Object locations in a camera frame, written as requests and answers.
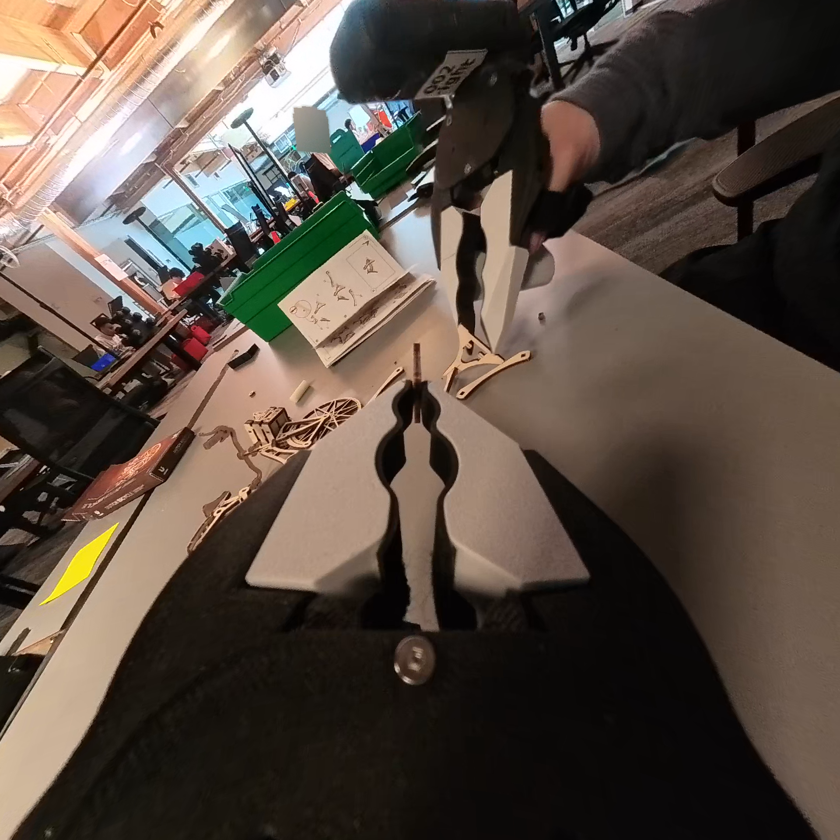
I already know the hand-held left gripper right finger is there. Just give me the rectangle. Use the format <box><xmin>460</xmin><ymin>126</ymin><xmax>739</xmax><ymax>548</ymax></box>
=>
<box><xmin>416</xmin><ymin>381</ymin><xmax>590</xmax><ymax>595</ymax></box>

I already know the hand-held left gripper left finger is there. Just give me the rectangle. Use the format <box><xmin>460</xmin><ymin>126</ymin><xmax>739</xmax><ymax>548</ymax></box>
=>
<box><xmin>245</xmin><ymin>381</ymin><xmax>416</xmax><ymax>595</ymax></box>

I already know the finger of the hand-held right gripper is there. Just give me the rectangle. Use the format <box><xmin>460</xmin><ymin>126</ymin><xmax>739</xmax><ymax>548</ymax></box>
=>
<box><xmin>432</xmin><ymin>197</ymin><xmax>490</xmax><ymax>332</ymax></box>
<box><xmin>481</xmin><ymin>169</ymin><xmax>556</xmax><ymax>350</ymax></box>

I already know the triangular wooden frame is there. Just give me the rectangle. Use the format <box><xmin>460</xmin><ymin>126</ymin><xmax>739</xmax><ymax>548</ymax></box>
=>
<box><xmin>443</xmin><ymin>324</ymin><xmax>531</xmax><ymax>402</ymax></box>

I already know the person's right forearm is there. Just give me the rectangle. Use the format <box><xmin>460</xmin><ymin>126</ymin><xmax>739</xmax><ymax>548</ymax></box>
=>
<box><xmin>548</xmin><ymin>0</ymin><xmax>840</xmax><ymax>188</ymax></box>

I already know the wooden bicycle model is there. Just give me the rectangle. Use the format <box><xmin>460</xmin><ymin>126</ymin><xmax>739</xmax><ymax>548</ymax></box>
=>
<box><xmin>187</xmin><ymin>395</ymin><xmax>364</xmax><ymax>555</ymax></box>

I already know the person's right hand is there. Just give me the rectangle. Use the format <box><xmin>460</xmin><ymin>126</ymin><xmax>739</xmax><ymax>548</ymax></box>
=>
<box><xmin>541</xmin><ymin>98</ymin><xmax>602</xmax><ymax>193</ymax></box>

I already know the green plastic bin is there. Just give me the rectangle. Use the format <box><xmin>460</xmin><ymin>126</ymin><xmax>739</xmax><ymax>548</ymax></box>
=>
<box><xmin>218</xmin><ymin>192</ymin><xmax>382</xmax><ymax>342</ymax></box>
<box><xmin>328</xmin><ymin>115</ymin><xmax>427</xmax><ymax>198</ymax></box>

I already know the instruction booklet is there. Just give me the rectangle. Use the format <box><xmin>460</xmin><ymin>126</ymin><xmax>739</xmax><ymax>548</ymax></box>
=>
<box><xmin>279</xmin><ymin>231</ymin><xmax>435</xmax><ymax>367</ymax></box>

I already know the curved wooden strip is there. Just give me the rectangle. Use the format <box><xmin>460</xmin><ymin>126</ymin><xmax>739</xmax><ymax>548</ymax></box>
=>
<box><xmin>364</xmin><ymin>367</ymin><xmax>406</xmax><ymax>404</ymax></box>

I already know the dark brown cardboard box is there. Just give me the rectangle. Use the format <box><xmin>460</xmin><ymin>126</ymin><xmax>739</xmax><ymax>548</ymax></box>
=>
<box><xmin>62</xmin><ymin>427</ymin><xmax>196</xmax><ymax>522</ymax></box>

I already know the yellow sticky note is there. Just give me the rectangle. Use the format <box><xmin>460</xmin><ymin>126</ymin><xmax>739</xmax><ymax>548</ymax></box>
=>
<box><xmin>39</xmin><ymin>522</ymin><xmax>120</xmax><ymax>606</ymax></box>

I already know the dark wooden desk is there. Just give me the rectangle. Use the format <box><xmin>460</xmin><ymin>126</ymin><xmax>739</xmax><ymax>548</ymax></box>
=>
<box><xmin>98</xmin><ymin>308</ymin><xmax>198</xmax><ymax>395</ymax></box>

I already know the black floor lamp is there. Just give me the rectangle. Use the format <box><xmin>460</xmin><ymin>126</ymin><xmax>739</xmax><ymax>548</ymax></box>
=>
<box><xmin>125</xmin><ymin>209</ymin><xmax>172</xmax><ymax>303</ymax></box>
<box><xmin>233</xmin><ymin>108</ymin><xmax>277</xmax><ymax>217</ymax></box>

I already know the black mesh office chair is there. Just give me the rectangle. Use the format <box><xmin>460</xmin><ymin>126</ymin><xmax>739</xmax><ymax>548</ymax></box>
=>
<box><xmin>0</xmin><ymin>348</ymin><xmax>160</xmax><ymax>506</ymax></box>

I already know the person's dark clothing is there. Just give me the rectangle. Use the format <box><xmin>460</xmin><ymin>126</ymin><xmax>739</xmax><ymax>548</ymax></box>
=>
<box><xmin>656</xmin><ymin>177</ymin><xmax>840</xmax><ymax>368</ymax></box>

